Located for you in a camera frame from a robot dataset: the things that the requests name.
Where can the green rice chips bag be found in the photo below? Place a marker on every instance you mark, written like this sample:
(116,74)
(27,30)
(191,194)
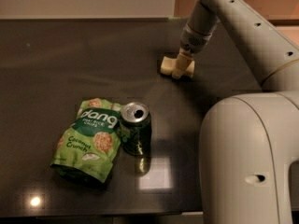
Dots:
(88,147)

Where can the pale yellow sponge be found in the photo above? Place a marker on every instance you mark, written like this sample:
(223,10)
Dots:
(168,64)

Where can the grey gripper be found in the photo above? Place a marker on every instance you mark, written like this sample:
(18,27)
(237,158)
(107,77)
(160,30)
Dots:
(194,41)

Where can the green soda can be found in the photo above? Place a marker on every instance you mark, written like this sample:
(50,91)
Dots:
(135,124)

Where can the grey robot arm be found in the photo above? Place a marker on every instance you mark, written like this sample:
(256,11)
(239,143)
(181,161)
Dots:
(247,142)

